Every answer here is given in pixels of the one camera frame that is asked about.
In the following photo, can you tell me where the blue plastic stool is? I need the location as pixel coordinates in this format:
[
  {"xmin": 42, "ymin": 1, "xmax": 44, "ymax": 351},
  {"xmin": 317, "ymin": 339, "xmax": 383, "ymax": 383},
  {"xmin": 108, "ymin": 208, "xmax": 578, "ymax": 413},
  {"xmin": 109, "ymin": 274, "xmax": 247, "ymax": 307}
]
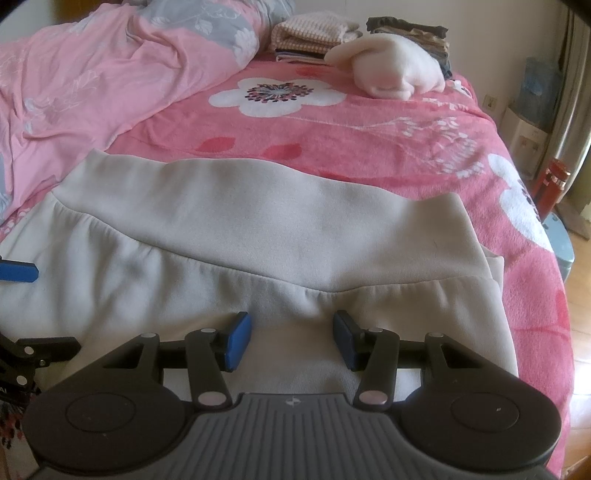
[{"xmin": 539, "ymin": 211, "xmax": 576, "ymax": 281}]

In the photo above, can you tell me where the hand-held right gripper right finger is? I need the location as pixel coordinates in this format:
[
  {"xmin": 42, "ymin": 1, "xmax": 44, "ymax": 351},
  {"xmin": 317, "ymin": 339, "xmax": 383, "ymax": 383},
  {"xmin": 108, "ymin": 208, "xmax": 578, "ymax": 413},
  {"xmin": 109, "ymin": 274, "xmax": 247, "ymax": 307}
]
[{"xmin": 333, "ymin": 309, "xmax": 486, "ymax": 410}]

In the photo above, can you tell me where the red thermos bottle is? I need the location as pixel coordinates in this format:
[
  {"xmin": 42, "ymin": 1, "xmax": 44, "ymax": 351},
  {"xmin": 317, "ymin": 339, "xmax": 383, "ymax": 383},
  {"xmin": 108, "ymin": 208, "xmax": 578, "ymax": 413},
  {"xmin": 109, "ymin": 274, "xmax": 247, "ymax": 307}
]
[{"xmin": 530, "ymin": 158, "xmax": 572, "ymax": 221}]

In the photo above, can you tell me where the water dispenser with blue bottle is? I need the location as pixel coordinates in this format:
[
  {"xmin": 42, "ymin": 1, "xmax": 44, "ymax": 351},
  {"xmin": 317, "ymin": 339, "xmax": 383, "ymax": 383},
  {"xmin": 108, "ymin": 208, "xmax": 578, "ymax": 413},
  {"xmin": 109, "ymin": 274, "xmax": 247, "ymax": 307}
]
[{"xmin": 500, "ymin": 56, "xmax": 563, "ymax": 179}]

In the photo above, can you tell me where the pink grey floral duvet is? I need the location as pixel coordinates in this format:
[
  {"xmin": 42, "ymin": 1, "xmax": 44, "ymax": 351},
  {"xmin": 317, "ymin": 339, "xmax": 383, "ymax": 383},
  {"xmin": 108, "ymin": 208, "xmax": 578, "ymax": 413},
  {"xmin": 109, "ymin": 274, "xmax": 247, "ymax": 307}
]
[{"xmin": 0, "ymin": 0, "xmax": 297, "ymax": 228}]

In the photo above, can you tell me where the cream fleece garment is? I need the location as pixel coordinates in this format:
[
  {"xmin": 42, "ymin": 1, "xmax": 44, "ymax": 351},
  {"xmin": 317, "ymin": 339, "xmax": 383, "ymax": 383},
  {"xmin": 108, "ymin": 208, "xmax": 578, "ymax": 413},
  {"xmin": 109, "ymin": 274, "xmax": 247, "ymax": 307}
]
[{"xmin": 323, "ymin": 34, "xmax": 447, "ymax": 99}]

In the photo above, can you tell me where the pink floral bed sheet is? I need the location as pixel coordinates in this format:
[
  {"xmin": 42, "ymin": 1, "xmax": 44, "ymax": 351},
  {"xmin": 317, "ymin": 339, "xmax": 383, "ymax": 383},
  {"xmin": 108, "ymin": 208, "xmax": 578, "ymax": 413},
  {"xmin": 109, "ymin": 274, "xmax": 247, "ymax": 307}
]
[{"xmin": 0, "ymin": 60, "xmax": 579, "ymax": 480}]

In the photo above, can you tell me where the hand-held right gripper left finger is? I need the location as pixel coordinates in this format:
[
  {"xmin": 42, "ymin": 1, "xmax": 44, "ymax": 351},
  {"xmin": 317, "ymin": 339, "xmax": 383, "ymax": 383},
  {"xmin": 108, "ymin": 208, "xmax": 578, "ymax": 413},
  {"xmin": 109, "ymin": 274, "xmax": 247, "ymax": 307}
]
[{"xmin": 100, "ymin": 311, "xmax": 254, "ymax": 411}]

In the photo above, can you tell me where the dark folded clothes stack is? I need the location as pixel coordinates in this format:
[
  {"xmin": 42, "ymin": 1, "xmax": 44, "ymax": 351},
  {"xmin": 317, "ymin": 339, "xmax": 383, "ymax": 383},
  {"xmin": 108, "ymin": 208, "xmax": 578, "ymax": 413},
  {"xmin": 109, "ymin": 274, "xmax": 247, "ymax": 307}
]
[{"xmin": 366, "ymin": 16, "xmax": 452, "ymax": 80}]

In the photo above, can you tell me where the checkered folded cloth stack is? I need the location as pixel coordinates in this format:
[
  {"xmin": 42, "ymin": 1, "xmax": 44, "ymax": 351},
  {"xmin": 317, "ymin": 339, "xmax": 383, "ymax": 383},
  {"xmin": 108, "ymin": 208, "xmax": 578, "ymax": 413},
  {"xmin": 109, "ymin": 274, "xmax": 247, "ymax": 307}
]
[{"xmin": 269, "ymin": 12, "xmax": 362, "ymax": 64}]

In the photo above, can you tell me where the beige zip hoodie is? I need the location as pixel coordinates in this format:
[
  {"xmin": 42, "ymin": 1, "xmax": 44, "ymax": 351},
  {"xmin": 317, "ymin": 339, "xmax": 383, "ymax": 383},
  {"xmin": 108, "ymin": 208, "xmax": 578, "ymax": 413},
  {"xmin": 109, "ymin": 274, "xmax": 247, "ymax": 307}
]
[{"xmin": 0, "ymin": 148, "xmax": 519, "ymax": 403}]

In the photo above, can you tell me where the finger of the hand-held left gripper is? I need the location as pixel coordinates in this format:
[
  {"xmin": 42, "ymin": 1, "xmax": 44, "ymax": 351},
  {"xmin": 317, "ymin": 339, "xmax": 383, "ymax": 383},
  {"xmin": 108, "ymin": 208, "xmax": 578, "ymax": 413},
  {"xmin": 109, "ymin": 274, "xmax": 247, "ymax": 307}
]
[
  {"xmin": 0, "ymin": 333, "xmax": 82, "ymax": 389},
  {"xmin": 0, "ymin": 261, "xmax": 38, "ymax": 283}
]

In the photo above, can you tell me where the beige curtain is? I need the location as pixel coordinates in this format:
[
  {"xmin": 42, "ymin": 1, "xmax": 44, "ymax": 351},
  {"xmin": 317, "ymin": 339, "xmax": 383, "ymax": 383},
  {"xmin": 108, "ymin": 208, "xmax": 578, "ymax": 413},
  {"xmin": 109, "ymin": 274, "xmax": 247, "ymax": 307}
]
[{"xmin": 551, "ymin": 9, "xmax": 591, "ymax": 205}]

